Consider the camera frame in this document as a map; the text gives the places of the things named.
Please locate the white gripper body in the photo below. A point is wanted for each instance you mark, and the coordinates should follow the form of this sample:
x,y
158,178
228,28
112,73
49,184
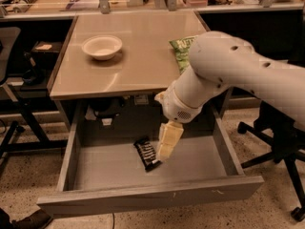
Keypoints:
x,y
172,107

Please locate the black rxbar chocolate bar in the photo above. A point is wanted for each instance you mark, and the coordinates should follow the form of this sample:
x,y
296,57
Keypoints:
x,y
147,153

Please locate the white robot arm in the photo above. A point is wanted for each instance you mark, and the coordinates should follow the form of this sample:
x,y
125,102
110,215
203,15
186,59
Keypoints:
x,y
219,61

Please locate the grey counter cabinet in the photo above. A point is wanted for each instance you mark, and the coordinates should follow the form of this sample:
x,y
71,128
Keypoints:
x,y
146,62

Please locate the grey open drawer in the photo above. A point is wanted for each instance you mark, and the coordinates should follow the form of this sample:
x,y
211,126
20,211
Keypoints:
x,y
102,172

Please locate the green kettle chips bag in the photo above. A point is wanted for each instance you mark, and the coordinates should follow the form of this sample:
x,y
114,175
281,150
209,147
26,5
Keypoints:
x,y
181,49

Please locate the white paper bowl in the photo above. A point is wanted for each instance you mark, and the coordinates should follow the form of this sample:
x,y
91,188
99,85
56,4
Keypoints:
x,y
102,47

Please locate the black office chair right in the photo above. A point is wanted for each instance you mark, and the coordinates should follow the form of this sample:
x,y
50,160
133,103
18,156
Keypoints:
x,y
286,141

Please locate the black box on shelf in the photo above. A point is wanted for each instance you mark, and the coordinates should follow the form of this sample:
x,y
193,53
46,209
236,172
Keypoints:
x,y
43,50

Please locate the brown shoe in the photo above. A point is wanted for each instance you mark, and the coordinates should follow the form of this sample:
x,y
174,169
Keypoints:
x,y
37,220

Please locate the black coiled device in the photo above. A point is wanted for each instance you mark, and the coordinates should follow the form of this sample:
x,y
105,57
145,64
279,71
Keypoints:
x,y
23,5

